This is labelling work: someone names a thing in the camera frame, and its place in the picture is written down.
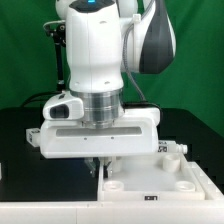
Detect white L-shaped fence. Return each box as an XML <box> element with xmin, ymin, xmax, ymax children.
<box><xmin>0</xmin><ymin>162</ymin><xmax>224</xmax><ymax>224</ymax></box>

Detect black camera stand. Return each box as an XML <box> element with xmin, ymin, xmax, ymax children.
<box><xmin>43</xmin><ymin>20</ymin><xmax>66</xmax><ymax>92</ymax></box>

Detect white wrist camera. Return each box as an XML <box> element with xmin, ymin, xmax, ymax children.
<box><xmin>43</xmin><ymin>92</ymin><xmax>84</xmax><ymax>120</ymax></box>

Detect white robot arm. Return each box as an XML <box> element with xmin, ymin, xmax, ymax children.
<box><xmin>40</xmin><ymin>0</ymin><xmax>176</xmax><ymax>169</ymax></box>

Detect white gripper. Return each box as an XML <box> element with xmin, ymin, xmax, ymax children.
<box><xmin>40</xmin><ymin>108</ymin><xmax>160</xmax><ymax>178</ymax></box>

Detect black cables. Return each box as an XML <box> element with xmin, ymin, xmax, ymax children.
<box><xmin>20</xmin><ymin>89</ymin><xmax>68</xmax><ymax>108</ymax></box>

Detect white square table top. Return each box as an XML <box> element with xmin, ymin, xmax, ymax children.
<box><xmin>97</xmin><ymin>153</ymin><xmax>205</xmax><ymax>202</ymax></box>

